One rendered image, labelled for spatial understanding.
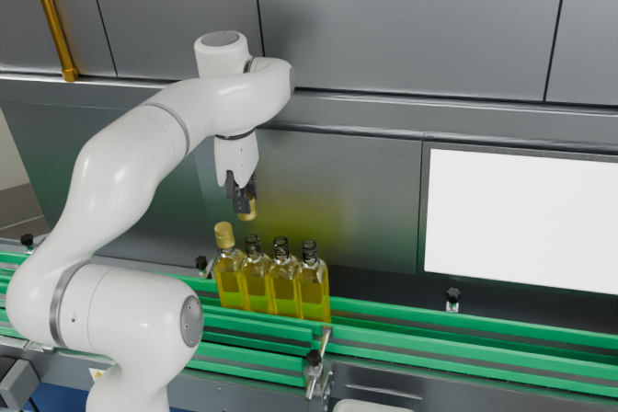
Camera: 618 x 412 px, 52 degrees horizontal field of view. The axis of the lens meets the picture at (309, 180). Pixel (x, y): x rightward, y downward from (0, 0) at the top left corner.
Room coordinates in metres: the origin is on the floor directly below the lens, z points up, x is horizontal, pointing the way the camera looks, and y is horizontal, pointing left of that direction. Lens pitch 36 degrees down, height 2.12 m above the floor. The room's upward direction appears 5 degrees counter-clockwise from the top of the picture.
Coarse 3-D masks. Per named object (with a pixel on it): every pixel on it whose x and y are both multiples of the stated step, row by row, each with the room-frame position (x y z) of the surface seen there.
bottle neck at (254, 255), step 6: (246, 240) 0.94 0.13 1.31; (252, 240) 0.95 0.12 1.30; (258, 240) 0.94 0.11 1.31; (246, 246) 0.93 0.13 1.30; (252, 246) 0.93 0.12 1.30; (258, 246) 0.94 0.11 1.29; (246, 252) 0.94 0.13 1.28; (252, 252) 0.93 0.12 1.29; (258, 252) 0.94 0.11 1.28; (252, 258) 0.93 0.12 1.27; (258, 258) 0.93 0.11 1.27
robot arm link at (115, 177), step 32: (128, 128) 0.63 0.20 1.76; (160, 128) 0.65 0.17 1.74; (96, 160) 0.57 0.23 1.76; (128, 160) 0.58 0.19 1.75; (160, 160) 0.61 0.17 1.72; (96, 192) 0.54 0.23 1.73; (128, 192) 0.56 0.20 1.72; (64, 224) 0.54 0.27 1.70; (96, 224) 0.53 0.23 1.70; (128, 224) 0.55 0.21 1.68; (32, 256) 0.53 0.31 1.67; (64, 256) 0.52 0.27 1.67; (32, 288) 0.51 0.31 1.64; (64, 288) 0.51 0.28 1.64; (32, 320) 0.49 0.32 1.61
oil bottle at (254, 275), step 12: (252, 264) 0.93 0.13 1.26; (264, 264) 0.93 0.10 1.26; (240, 276) 0.93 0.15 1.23; (252, 276) 0.92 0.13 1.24; (264, 276) 0.91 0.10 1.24; (252, 288) 0.92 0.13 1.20; (264, 288) 0.91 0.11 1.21; (252, 300) 0.92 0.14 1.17; (264, 300) 0.91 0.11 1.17; (264, 312) 0.91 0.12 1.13
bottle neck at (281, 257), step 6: (276, 240) 0.94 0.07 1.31; (282, 240) 0.94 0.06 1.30; (276, 246) 0.92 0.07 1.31; (282, 246) 0.92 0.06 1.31; (288, 246) 0.93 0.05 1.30; (276, 252) 0.92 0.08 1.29; (282, 252) 0.92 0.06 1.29; (288, 252) 0.92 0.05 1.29; (276, 258) 0.92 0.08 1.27; (282, 258) 0.92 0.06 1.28; (288, 258) 0.92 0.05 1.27
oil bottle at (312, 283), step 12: (300, 264) 0.92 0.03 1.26; (324, 264) 0.92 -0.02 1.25; (300, 276) 0.89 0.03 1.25; (312, 276) 0.89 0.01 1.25; (324, 276) 0.90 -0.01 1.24; (300, 288) 0.89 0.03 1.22; (312, 288) 0.88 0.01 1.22; (324, 288) 0.89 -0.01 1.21; (300, 300) 0.89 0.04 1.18; (312, 300) 0.89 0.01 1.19; (324, 300) 0.88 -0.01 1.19; (300, 312) 0.89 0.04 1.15; (312, 312) 0.89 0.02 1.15; (324, 312) 0.88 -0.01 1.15
